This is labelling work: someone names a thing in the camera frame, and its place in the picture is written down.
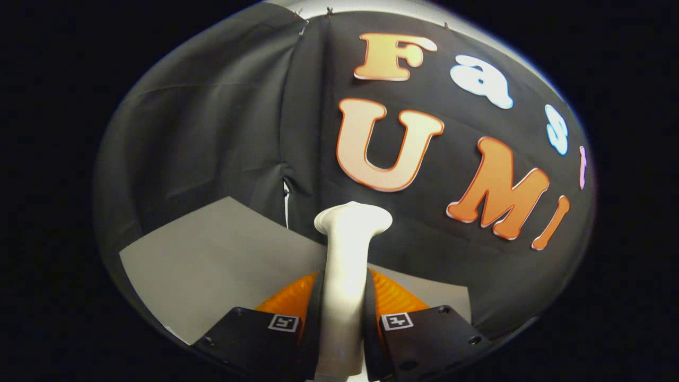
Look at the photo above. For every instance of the grey drawer cabinet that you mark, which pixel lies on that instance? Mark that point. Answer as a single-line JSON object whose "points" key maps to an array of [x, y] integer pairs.
{"points": [[212, 265]]}

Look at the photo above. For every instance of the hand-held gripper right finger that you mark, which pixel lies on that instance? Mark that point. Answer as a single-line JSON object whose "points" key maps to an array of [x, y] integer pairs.
{"points": [[371, 339]]}

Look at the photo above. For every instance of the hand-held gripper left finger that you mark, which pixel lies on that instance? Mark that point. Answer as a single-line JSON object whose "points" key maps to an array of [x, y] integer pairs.
{"points": [[315, 339]]}

